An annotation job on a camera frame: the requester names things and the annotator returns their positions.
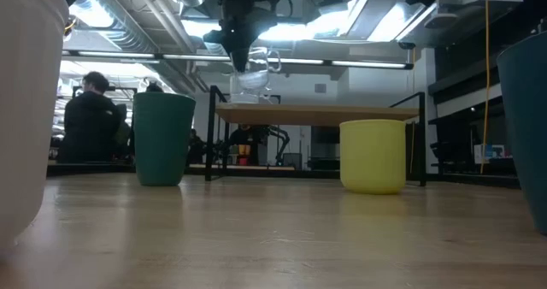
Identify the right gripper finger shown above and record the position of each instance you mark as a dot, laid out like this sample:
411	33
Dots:
241	58

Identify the clear plastic cup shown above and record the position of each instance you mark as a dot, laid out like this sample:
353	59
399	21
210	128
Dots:
241	97

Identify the teal green cup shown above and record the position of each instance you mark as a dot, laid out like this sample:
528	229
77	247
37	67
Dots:
164	139

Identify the white mug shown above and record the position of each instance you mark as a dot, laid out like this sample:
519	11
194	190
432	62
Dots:
25	109

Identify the yellow mug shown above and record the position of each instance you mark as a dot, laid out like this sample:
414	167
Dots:
372	156

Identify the dark blue cup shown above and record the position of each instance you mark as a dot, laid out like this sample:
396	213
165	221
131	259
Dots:
527	131

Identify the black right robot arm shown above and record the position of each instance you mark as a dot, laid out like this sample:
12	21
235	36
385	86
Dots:
231	0

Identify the black background robot arm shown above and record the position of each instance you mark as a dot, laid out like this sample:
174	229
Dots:
239	135

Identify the wooden shelf black metal legs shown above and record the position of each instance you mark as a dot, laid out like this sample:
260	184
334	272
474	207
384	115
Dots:
316	114

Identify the person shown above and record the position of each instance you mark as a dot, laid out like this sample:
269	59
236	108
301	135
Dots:
154	88
89	126
196	148

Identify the long linear ceiling lamp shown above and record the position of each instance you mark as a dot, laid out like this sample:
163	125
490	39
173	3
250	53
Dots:
367	63

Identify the black background desk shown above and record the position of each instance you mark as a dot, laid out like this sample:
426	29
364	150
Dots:
453	152

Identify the blue white sign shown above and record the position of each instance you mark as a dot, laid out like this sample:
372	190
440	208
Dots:
489	153

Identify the grey wall vent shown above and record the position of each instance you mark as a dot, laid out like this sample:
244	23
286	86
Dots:
320	88

